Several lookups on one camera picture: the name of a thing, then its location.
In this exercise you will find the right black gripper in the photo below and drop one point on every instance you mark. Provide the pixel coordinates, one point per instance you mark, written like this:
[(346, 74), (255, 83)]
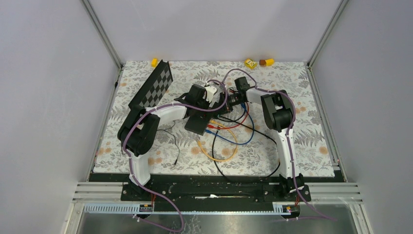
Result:
[(228, 107)]

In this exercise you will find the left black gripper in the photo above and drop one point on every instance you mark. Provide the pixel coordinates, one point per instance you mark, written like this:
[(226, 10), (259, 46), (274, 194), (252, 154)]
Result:
[(204, 114)]

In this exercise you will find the black network switch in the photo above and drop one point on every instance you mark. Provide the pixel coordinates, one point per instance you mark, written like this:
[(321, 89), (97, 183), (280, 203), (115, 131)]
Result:
[(197, 123)]

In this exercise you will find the black power adapter with cord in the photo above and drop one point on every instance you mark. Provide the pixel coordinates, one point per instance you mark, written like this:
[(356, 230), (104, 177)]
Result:
[(166, 137)]

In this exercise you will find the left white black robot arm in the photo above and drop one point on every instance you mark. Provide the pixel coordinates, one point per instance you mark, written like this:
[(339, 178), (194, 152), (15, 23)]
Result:
[(138, 132)]

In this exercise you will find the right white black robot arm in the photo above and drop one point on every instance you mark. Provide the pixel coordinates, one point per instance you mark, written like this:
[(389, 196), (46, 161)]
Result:
[(279, 115)]

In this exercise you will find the floral patterned table mat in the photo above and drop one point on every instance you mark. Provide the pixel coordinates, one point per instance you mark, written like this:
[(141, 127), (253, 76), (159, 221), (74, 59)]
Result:
[(244, 150)]

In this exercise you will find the yellow owl toy block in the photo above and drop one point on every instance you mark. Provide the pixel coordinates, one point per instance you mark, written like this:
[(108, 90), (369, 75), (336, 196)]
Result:
[(251, 64)]

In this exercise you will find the black white checkerboard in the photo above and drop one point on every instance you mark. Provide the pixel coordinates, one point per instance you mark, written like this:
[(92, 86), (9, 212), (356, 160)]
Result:
[(156, 85)]

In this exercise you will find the brown block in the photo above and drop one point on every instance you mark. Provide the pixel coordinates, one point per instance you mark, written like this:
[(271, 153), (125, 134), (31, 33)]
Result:
[(262, 62)]

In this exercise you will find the yellow rectangular block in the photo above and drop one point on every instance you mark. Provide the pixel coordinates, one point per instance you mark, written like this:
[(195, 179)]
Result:
[(269, 62)]

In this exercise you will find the small yellow block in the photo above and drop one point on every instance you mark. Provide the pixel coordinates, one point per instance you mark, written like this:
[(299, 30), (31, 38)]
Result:
[(154, 62)]

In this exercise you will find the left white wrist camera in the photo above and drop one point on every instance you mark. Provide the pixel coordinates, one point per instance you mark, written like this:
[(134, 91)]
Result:
[(210, 92)]

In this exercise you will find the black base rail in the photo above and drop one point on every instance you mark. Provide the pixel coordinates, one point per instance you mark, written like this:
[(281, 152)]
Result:
[(207, 193)]

